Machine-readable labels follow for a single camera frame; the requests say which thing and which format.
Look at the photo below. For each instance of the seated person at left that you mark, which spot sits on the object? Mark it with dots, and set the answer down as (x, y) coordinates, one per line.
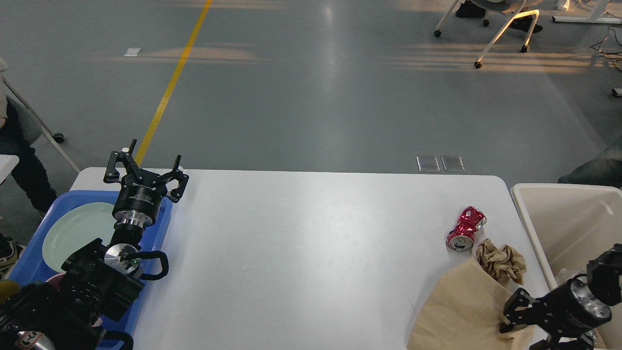
(29, 174)

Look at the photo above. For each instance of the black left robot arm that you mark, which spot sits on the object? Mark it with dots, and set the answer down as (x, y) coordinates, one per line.
(99, 279)

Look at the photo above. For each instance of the metal floor plate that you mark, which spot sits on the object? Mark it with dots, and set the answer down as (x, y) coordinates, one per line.
(428, 163)
(453, 163)

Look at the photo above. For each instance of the teal mug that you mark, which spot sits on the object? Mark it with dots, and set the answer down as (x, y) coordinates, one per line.
(8, 289)

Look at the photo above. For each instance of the crushed red can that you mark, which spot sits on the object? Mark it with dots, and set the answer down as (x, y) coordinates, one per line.
(462, 237)

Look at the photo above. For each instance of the light green plate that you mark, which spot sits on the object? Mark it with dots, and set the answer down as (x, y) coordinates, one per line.
(75, 229)

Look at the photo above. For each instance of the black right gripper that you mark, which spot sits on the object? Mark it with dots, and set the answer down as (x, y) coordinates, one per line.
(575, 307)

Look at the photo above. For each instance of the left metal floor plate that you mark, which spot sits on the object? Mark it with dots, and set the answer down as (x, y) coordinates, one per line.
(428, 163)

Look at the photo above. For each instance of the white table at left edge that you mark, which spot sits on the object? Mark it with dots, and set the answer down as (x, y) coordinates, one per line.
(7, 164)

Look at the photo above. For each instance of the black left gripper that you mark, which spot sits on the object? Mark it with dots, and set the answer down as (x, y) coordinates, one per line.
(138, 204)

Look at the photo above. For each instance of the brown paper bag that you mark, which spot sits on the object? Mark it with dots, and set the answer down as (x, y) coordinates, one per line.
(464, 312)

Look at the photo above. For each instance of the blue plastic tray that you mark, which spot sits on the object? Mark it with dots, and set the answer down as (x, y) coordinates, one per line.
(31, 268)

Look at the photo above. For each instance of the aluminium foil container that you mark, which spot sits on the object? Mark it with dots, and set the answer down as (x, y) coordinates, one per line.
(568, 274)

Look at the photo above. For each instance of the pink mug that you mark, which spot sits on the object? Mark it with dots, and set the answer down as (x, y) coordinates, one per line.
(55, 282)

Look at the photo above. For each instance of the brown paper ball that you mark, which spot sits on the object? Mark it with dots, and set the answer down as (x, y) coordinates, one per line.
(504, 264)

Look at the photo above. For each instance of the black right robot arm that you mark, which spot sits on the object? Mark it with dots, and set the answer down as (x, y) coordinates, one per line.
(606, 266)

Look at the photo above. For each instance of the right metal floor plate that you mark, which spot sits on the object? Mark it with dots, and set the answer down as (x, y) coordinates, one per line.
(453, 163)

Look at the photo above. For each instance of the white desk frame background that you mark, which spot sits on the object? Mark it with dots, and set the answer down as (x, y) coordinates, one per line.
(586, 11)

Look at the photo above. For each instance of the grey chair at left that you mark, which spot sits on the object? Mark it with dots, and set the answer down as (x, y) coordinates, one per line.
(34, 127)

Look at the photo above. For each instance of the beige plastic bin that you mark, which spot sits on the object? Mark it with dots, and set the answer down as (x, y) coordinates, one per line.
(568, 226)

